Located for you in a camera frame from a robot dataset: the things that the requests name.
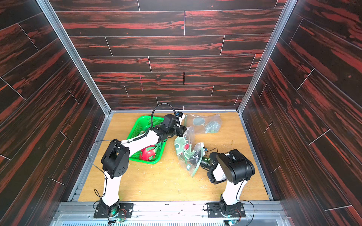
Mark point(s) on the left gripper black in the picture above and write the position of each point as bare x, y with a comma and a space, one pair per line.
182, 129

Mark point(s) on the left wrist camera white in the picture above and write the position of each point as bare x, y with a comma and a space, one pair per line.
171, 121

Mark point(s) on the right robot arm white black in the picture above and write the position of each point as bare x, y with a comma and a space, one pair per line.
233, 168

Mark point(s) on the green perforated plastic tray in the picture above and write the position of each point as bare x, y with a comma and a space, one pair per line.
141, 137

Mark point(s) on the aluminium front rail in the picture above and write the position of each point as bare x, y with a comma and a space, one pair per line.
187, 213

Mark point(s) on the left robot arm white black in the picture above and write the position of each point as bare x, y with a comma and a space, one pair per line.
115, 160

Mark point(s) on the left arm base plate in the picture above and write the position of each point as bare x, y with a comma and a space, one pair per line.
122, 210

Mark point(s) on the clear zip-top bag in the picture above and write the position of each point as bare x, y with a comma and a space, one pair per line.
204, 124
190, 159

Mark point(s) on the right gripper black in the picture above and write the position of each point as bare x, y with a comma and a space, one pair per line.
206, 163

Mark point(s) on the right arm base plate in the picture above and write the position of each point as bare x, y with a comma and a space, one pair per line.
221, 210

